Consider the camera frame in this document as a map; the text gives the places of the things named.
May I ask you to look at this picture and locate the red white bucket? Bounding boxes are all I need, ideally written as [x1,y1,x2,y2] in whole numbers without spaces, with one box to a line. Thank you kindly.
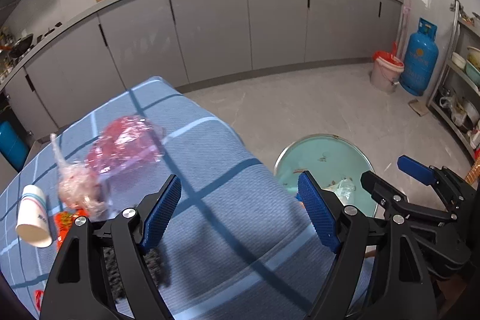
[370,42,404,94]

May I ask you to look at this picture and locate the black wok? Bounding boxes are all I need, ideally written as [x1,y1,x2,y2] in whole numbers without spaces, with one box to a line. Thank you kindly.
[9,33,33,58]

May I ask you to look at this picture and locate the blue gas cylinder by wall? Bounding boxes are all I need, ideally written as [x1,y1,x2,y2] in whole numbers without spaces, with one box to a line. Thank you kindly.
[400,18,439,97]

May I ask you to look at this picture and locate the grey kitchen cabinets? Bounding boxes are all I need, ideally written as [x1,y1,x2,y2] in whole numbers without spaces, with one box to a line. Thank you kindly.
[1,0,403,138]

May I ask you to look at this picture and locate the white paper cup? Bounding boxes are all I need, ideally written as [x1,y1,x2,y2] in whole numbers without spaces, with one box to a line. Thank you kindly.
[16,184,53,248]

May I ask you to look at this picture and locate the red mesh bag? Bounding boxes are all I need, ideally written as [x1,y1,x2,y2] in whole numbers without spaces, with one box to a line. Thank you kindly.
[33,290,44,313]

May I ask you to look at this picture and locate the spice bottles rack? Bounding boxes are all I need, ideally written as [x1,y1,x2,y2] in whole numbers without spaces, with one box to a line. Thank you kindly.
[0,26,16,83]

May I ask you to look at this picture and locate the pink plastic wrapper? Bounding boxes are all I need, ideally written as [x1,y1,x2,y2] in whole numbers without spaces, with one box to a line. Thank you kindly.
[85,115,166,178]

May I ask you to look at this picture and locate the green trash bin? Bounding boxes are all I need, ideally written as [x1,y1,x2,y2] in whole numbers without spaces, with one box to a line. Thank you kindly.
[273,134,377,217]

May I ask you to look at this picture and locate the metal shelf rack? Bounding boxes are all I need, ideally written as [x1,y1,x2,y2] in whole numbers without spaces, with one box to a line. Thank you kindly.
[427,0,479,161]

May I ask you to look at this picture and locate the clear pinkish plastic bag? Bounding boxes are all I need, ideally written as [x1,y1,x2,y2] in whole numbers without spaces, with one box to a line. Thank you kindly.
[49,133,110,218]

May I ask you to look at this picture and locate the blue checkered tablecloth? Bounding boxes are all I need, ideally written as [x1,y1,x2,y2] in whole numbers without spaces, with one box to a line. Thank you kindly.
[1,77,335,319]

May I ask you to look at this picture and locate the orange snack wrapper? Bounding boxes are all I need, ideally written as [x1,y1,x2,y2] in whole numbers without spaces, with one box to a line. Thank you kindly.
[54,210,88,249]

